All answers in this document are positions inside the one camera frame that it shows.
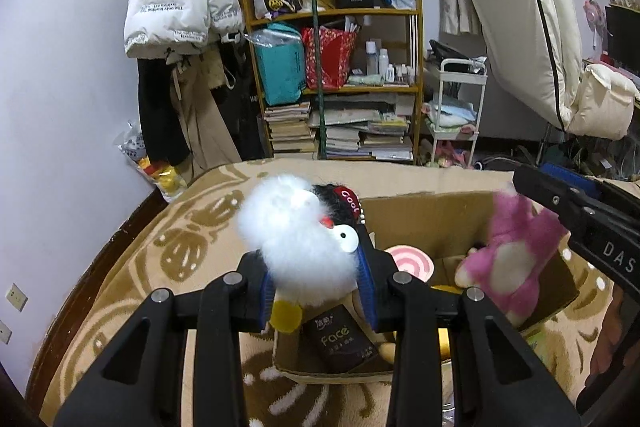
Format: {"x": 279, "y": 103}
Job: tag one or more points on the white rolling cart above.
{"x": 455, "y": 109}

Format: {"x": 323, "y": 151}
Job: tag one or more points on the wooden bookshelf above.
{"x": 412, "y": 46}

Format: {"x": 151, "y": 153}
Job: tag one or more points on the stack of books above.
{"x": 289, "y": 130}

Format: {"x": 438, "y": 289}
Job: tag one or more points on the white fluffy penguin plush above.
{"x": 307, "y": 236}

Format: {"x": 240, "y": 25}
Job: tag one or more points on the green pole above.
{"x": 318, "y": 69}

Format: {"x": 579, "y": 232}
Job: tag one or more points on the cream folded mattress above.
{"x": 535, "y": 51}

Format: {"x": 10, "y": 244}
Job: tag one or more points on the red gift bag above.
{"x": 336, "y": 51}

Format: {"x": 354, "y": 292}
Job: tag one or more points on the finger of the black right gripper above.
{"x": 563, "y": 200}
{"x": 571, "y": 178}

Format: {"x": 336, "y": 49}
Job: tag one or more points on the teal shopping bag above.
{"x": 280, "y": 60}

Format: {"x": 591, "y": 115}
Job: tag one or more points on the pink white flower plush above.
{"x": 521, "y": 242}

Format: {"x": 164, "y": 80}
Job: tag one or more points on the cardboard box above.
{"x": 444, "y": 226}

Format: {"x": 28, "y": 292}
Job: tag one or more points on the bag of toys on floor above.
{"x": 163, "y": 176}

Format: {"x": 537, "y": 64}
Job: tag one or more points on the pink fan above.
{"x": 595, "y": 17}

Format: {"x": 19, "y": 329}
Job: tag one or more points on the white wall socket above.
{"x": 5, "y": 333}
{"x": 16, "y": 297}

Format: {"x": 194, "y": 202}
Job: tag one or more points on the beige trench coat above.
{"x": 207, "y": 136}

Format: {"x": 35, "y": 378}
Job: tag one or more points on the green packet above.
{"x": 535, "y": 337}

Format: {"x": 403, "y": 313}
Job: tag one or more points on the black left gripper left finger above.
{"x": 137, "y": 378}

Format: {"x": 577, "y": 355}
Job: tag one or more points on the black Face tissue pack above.
{"x": 333, "y": 342}

